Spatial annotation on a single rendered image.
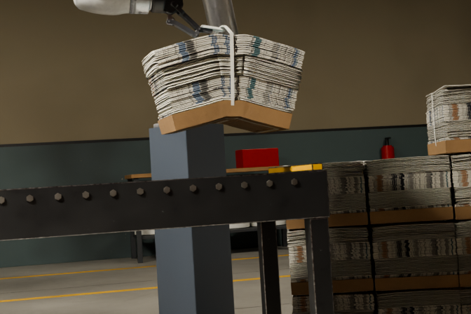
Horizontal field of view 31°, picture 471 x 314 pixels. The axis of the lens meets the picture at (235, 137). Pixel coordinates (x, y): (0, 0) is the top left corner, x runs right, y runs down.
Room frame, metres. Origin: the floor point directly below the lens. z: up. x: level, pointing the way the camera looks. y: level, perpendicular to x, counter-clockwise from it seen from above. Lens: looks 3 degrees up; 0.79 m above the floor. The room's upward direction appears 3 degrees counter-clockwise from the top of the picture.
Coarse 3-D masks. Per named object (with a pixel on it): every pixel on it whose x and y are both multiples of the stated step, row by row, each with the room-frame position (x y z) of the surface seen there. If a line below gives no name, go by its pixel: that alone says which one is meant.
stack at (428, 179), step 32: (384, 160) 2.95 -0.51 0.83; (416, 160) 2.95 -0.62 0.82; (448, 160) 2.94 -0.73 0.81; (352, 192) 2.96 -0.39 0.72; (384, 192) 2.96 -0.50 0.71; (416, 192) 2.95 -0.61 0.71; (448, 192) 2.94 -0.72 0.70; (384, 224) 3.01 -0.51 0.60; (416, 224) 2.95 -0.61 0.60; (448, 224) 2.94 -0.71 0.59; (352, 256) 2.96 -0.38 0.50; (384, 256) 2.95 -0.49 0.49; (416, 256) 2.94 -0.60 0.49; (448, 256) 2.94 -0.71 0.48; (448, 288) 2.97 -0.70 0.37
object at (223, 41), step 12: (216, 36) 2.26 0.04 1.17; (228, 36) 2.27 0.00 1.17; (240, 36) 2.27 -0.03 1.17; (228, 48) 2.26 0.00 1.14; (240, 48) 2.27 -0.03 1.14; (228, 60) 2.27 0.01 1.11; (240, 60) 2.27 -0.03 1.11; (228, 72) 2.27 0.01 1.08; (240, 72) 2.27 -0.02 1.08; (228, 84) 2.27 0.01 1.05; (240, 84) 2.28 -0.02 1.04; (228, 96) 2.27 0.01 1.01; (228, 120) 2.33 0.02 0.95
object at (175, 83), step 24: (168, 48) 2.23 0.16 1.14; (192, 48) 2.24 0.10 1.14; (216, 48) 2.27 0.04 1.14; (144, 72) 2.48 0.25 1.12; (168, 72) 2.23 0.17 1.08; (192, 72) 2.24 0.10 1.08; (216, 72) 2.26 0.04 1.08; (168, 96) 2.24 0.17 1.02; (192, 96) 2.25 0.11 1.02; (216, 96) 2.26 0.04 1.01; (216, 120) 2.27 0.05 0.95
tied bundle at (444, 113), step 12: (432, 96) 3.15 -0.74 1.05; (444, 96) 2.94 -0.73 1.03; (456, 96) 2.94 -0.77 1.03; (468, 96) 2.93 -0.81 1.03; (432, 108) 3.12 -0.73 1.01; (444, 108) 2.94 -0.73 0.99; (456, 108) 2.94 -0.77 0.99; (468, 108) 2.94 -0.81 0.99; (432, 120) 3.16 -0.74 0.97; (444, 120) 2.94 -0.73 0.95; (456, 120) 2.94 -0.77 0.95; (468, 120) 2.93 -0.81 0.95; (432, 132) 3.19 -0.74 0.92; (444, 132) 2.97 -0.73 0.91; (456, 132) 2.93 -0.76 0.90; (468, 132) 2.93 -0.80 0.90
